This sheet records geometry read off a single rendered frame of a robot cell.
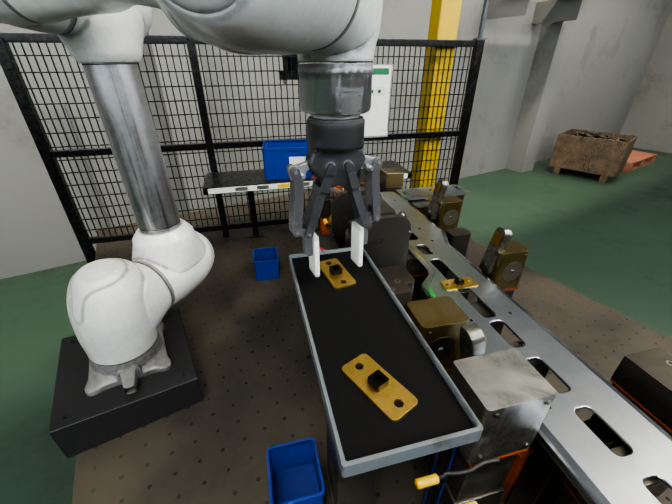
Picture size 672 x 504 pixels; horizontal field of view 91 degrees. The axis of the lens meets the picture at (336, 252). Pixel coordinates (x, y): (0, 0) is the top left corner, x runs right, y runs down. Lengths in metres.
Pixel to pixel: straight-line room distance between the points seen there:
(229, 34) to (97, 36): 0.61
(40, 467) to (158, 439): 1.11
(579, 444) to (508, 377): 0.16
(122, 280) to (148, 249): 0.13
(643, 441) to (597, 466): 0.09
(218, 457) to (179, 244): 0.51
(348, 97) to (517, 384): 0.41
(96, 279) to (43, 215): 2.54
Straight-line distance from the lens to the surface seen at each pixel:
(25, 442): 2.18
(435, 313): 0.62
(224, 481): 0.88
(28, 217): 3.41
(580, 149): 5.94
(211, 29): 0.26
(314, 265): 0.51
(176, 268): 0.95
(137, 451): 0.98
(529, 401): 0.50
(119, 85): 0.87
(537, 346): 0.75
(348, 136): 0.43
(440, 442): 0.36
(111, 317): 0.87
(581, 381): 0.72
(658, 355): 0.81
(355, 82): 0.42
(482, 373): 0.50
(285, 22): 0.27
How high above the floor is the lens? 1.46
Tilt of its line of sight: 30 degrees down
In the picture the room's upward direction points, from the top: straight up
